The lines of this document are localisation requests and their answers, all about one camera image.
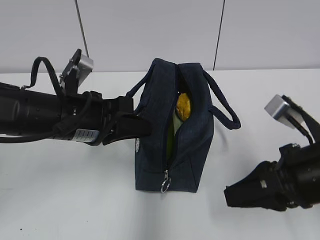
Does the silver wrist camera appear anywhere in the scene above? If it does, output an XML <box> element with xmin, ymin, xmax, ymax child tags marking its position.
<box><xmin>264</xmin><ymin>94</ymin><xmax>320</xmax><ymax>144</ymax></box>
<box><xmin>59</xmin><ymin>48</ymin><xmax>94</xmax><ymax>95</ymax></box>

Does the dark blue fabric lunch bag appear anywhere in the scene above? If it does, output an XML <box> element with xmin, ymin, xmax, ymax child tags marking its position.
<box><xmin>127</xmin><ymin>58</ymin><xmax>241</xmax><ymax>193</ymax></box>

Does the silver zipper pull ring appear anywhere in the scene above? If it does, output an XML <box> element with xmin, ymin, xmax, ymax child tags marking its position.
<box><xmin>160</xmin><ymin>169</ymin><xmax>172</xmax><ymax>194</ymax></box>

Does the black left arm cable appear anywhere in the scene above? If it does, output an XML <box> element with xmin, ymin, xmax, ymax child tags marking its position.
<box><xmin>0</xmin><ymin>56</ymin><xmax>96</xmax><ymax>145</ymax></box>

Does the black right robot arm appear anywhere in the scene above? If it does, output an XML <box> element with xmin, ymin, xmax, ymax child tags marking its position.
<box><xmin>223</xmin><ymin>143</ymin><xmax>320</xmax><ymax>212</ymax></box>

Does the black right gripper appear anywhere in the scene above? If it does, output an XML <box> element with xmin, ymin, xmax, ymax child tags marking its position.
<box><xmin>223</xmin><ymin>143</ymin><xmax>313</xmax><ymax>212</ymax></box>

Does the green lidded glass food container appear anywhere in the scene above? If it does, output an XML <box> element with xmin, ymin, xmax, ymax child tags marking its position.
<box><xmin>172</xmin><ymin>110</ymin><xmax>184</xmax><ymax>134</ymax></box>

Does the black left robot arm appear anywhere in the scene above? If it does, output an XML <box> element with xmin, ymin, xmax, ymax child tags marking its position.
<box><xmin>0</xmin><ymin>83</ymin><xmax>152</xmax><ymax>146</ymax></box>

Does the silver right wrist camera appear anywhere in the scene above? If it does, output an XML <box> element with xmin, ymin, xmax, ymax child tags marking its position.
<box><xmin>264</xmin><ymin>94</ymin><xmax>320</xmax><ymax>144</ymax></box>

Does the yellow pumpkin squash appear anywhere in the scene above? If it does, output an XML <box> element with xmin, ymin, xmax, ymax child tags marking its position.
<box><xmin>175</xmin><ymin>93</ymin><xmax>192</xmax><ymax>122</ymax></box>

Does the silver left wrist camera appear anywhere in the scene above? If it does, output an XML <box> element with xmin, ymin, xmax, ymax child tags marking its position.
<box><xmin>59</xmin><ymin>48</ymin><xmax>94</xmax><ymax>95</ymax></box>

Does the green cucumber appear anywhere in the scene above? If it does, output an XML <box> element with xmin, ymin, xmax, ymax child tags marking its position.
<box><xmin>166</xmin><ymin>119</ymin><xmax>175</xmax><ymax>160</ymax></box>

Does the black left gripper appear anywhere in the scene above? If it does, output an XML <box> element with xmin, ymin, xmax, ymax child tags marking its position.
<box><xmin>72</xmin><ymin>91</ymin><xmax>152</xmax><ymax>146</ymax></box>

